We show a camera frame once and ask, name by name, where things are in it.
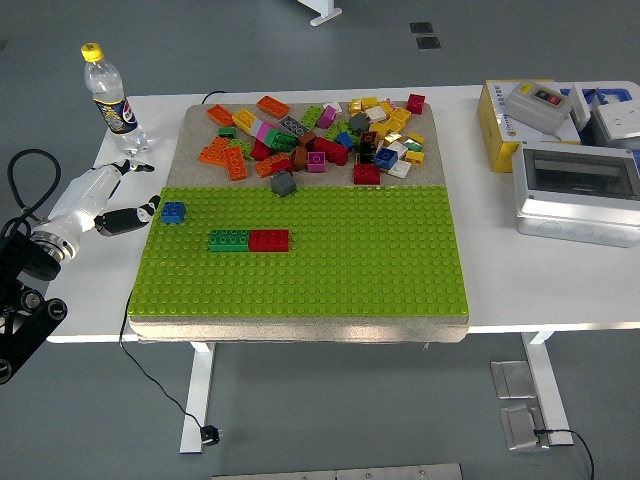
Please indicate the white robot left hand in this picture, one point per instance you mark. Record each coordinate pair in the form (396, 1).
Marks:
(82, 200)

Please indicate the blue two-by-two building brick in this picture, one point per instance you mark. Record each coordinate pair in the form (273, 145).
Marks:
(173, 212)

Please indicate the green two-by-four building brick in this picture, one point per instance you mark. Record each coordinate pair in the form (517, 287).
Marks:
(229, 240)

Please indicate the red two-by-four building brick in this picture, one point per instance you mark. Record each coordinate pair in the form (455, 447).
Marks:
(270, 240)

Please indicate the multicoloured brick stack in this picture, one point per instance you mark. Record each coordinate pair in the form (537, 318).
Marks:
(281, 140)

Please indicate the black building brick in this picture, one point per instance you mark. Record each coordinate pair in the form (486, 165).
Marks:
(367, 154)

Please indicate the brown building brick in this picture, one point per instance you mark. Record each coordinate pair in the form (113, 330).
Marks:
(299, 159)
(369, 138)
(307, 139)

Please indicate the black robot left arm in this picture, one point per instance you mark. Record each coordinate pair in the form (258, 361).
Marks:
(25, 300)

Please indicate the orange building brick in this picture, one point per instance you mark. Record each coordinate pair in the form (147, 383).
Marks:
(266, 167)
(273, 107)
(215, 152)
(221, 116)
(236, 164)

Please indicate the small green building brick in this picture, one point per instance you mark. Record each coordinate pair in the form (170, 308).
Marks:
(227, 133)

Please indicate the lime building brick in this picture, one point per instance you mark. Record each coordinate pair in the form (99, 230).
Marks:
(243, 148)
(337, 129)
(312, 116)

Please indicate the yellow two-by-four building brick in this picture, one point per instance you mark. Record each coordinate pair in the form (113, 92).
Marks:
(244, 120)

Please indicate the grey sloped building brick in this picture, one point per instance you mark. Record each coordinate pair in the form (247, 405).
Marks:
(284, 183)

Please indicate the grey two-by-four building brick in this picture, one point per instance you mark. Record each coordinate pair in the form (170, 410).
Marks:
(293, 125)

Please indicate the magenta two-by-two building brick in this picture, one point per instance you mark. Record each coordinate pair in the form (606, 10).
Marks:
(316, 162)

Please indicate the red long building brick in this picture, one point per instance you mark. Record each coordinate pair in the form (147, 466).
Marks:
(331, 150)

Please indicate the green studded baseplate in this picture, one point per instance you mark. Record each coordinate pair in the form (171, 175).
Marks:
(350, 280)

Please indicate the dark red building brick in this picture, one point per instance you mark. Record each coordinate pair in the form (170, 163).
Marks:
(367, 175)

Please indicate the small pink building brick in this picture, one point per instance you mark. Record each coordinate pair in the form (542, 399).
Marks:
(391, 103)

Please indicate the green and white building brick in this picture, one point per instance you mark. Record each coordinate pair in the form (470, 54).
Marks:
(413, 145)

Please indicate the red two-by-two building brick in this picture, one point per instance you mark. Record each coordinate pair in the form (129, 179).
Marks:
(416, 104)

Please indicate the clear plastic bottle yellow cap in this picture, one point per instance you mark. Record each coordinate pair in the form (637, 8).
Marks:
(112, 107)

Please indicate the white table leg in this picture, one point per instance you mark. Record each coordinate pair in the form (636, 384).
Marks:
(197, 395)
(545, 380)

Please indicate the white furniture foot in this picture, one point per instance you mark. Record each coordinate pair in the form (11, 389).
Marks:
(322, 12)

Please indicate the long metal floor strip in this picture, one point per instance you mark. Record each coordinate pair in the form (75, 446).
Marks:
(337, 472)

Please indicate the black floor outlet cover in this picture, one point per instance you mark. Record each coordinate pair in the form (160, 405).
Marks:
(428, 43)
(421, 28)

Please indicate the yellow cardboard box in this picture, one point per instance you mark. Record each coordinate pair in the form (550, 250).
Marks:
(493, 125)

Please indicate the metal floor plate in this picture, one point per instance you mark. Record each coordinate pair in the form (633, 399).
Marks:
(520, 427)
(512, 380)

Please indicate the blue plastic bin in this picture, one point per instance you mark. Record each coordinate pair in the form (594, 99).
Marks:
(616, 92)

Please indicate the white socket plate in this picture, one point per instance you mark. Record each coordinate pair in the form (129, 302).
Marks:
(621, 120)

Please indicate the grey push-button switch box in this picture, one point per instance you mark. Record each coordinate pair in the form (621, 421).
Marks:
(531, 107)

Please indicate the white enclosure with dark window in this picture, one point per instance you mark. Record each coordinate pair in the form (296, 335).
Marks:
(576, 220)

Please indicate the white switch panel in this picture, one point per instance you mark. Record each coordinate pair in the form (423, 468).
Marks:
(581, 105)

